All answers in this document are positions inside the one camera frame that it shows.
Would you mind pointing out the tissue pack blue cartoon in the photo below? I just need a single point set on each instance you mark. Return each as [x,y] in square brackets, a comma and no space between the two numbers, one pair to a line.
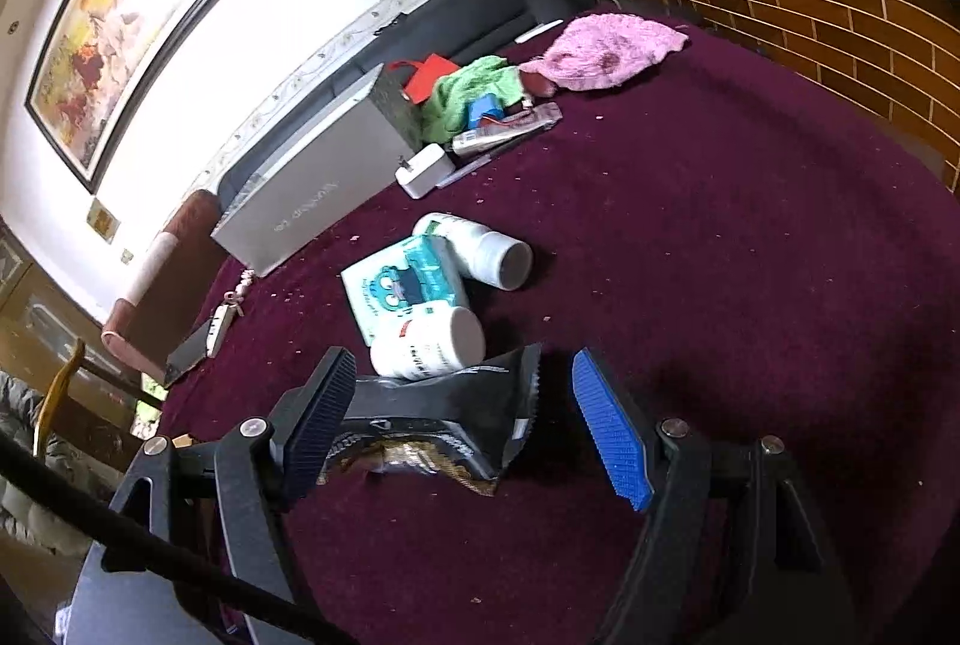
[399,279]

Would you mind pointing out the wooden chair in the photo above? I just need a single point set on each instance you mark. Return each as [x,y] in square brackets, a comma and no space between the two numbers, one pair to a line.
[97,438]

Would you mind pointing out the small white charger box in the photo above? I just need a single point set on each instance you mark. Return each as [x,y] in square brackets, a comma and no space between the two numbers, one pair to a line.
[424,171]

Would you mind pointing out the green cloth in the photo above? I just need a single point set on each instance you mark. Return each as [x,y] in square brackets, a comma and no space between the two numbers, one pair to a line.
[446,112]

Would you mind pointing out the red paper bag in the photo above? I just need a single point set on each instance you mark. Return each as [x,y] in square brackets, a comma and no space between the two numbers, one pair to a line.
[425,73]

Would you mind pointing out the framed painting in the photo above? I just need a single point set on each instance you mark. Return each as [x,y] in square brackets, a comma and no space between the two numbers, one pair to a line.
[99,59]

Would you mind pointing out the white car key fob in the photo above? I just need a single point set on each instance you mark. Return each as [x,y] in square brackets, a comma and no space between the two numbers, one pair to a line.
[228,310]

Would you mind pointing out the white pill bottle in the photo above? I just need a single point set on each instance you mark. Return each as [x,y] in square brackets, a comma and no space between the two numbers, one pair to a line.
[482,254]
[432,339]

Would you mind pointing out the black leather sofa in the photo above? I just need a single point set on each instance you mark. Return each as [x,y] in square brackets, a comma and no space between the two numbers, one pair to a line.
[459,30]

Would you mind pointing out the pink knitted cloth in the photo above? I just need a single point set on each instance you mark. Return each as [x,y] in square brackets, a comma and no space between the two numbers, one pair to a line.
[604,51]

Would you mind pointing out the toothpaste tube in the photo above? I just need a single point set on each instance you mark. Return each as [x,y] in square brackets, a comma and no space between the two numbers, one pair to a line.
[496,133]

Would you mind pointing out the black foil snack bag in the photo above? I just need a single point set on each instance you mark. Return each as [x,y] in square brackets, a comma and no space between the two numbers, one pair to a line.
[468,425]

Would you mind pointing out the person in grey jacket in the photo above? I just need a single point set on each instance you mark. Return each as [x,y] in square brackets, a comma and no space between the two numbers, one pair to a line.
[51,498]

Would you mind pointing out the long grey box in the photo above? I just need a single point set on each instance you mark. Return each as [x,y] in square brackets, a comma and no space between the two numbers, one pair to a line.
[306,176]

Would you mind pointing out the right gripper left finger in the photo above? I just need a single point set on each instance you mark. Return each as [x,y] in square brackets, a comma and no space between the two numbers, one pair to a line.
[210,562]

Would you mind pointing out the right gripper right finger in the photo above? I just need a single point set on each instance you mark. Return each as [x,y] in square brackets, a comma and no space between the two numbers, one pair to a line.
[732,550]

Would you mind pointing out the black smartphone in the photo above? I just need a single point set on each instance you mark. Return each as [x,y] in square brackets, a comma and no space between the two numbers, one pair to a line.
[190,353]

